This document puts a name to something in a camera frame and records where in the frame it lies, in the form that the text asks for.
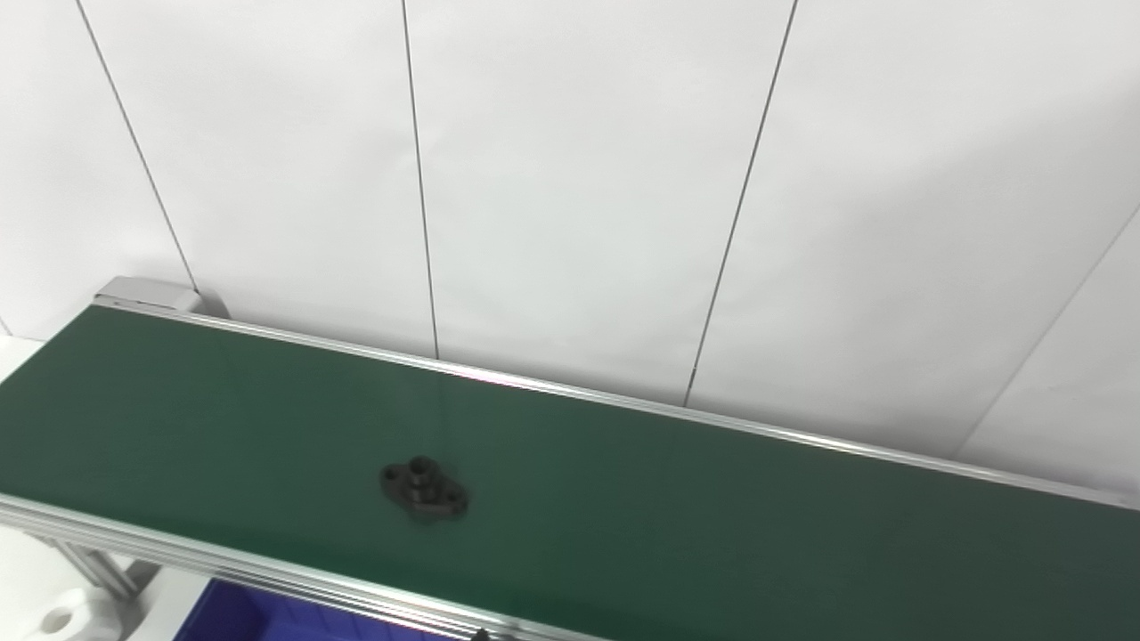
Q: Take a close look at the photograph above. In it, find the black flanged bearing part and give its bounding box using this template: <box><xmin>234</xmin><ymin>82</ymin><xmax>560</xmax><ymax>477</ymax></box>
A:
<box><xmin>379</xmin><ymin>456</ymin><xmax>470</xmax><ymax>523</ymax></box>

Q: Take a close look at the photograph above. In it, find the blue plastic bin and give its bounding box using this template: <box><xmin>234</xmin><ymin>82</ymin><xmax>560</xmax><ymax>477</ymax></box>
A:
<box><xmin>174</xmin><ymin>579</ymin><xmax>464</xmax><ymax>641</ymax></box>

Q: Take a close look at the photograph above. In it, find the green conveyor belt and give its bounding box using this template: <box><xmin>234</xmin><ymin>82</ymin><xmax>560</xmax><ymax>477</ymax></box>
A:
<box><xmin>0</xmin><ymin>276</ymin><xmax>1140</xmax><ymax>641</ymax></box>
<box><xmin>0</xmin><ymin>305</ymin><xmax>1140</xmax><ymax>641</ymax></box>

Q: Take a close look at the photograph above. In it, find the large white round part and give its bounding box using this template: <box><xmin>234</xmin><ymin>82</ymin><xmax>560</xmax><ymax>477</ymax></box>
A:
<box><xmin>0</xmin><ymin>583</ymin><xmax>122</xmax><ymax>641</ymax></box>

